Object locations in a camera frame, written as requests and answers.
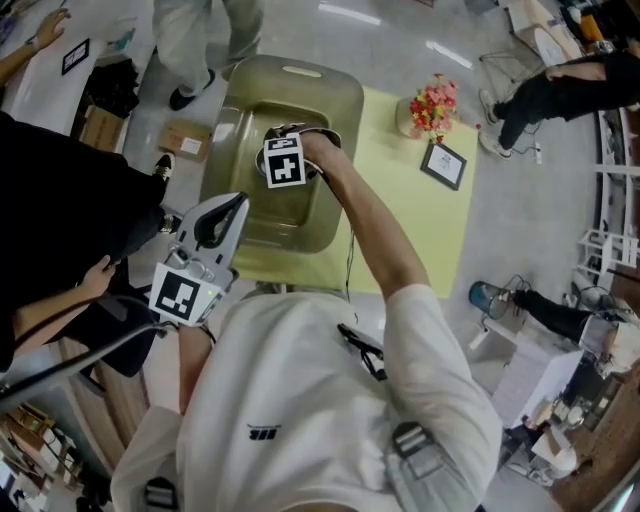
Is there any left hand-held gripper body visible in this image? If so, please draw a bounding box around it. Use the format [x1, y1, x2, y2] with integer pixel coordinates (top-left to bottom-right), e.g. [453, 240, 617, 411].
[148, 230, 241, 330]

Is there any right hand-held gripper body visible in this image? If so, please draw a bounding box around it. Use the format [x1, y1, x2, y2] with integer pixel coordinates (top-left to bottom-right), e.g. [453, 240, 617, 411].
[262, 122, 346, 191]

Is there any olive green plastic basket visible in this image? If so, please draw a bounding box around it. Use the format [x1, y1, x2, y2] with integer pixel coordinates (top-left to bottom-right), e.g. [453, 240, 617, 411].
[199, 54, 366, 257]

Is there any person's left forearm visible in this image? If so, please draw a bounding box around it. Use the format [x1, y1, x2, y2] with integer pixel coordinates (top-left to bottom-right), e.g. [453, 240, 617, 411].
[175, 319, 222, 417]

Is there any person's right forearm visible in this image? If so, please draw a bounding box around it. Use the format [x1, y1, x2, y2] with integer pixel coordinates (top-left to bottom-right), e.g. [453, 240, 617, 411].
[301, 133, 434, 307]

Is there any another person's forearm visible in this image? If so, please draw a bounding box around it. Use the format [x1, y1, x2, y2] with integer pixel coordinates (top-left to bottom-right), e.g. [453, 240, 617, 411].
[0, 40, 40, 86]

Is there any flat cardboard box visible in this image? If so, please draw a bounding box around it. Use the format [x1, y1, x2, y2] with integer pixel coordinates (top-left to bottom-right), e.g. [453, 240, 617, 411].
[158, 118, 214, 164]

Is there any black office chair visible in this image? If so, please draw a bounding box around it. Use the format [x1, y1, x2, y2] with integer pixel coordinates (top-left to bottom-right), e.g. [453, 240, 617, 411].
[0, 293, 172, 402]

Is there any white flower vase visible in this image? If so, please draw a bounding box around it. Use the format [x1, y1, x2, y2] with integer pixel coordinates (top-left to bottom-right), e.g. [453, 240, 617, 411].
[395, 96, 426, 137]

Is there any yellow table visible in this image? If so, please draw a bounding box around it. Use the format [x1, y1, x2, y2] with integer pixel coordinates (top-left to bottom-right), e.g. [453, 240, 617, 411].
[232, 84, 480, 301]

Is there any open cardboard box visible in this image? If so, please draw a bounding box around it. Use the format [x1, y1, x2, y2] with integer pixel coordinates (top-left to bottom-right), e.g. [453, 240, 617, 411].
[76, 103, 127, 154]

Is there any black bag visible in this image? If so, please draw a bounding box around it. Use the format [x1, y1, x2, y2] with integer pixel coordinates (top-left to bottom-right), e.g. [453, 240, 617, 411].
[85, 57, 142, 122]

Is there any person's white t-shirt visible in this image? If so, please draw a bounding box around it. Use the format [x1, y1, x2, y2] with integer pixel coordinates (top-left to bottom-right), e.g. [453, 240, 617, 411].
[109, 282, 504, 512]

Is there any red and pink flower bouquet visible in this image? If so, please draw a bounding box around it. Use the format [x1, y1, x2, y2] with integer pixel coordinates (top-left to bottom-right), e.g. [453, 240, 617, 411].
[408, 72, 460, 146]

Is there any black chest-mounted device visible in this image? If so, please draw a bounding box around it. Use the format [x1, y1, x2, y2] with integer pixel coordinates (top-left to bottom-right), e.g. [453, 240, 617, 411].
[336, 323, 389, 383]

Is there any white side table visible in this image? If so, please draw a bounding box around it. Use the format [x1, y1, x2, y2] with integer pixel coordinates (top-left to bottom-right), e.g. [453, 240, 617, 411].
[0, 28, 110, 137]

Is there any black harness buckle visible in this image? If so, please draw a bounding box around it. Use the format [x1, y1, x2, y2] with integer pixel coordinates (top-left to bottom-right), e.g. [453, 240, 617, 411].
[143, 476, 177, 512]

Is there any black and white printed sheet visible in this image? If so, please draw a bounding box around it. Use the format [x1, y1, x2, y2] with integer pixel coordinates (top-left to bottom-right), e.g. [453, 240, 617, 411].
[60, 37, 92, 77]

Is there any blue bucket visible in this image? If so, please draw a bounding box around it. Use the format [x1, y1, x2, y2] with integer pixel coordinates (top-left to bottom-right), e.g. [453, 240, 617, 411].
[468, 279, 512, 322]

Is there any white shelf rack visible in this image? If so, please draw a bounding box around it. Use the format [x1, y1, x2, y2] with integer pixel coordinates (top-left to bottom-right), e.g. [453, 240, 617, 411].
[573, 226, 640, 279]

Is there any thin black cable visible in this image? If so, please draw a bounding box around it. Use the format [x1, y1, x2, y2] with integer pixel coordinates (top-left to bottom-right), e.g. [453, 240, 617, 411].
[342, 227, 360, 326]

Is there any black picture frame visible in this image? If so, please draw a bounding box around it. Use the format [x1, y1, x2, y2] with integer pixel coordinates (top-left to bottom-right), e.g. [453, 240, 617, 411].
[419, 142, 469, 193]

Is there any wire frame rack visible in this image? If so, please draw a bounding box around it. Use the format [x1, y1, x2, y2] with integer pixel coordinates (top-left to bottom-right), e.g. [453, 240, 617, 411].
[478, 43, 545, 95]

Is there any grey harness strap with buckle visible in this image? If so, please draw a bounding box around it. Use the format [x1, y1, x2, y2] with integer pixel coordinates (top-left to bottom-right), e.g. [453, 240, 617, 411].
[383, 421, 474, 512]

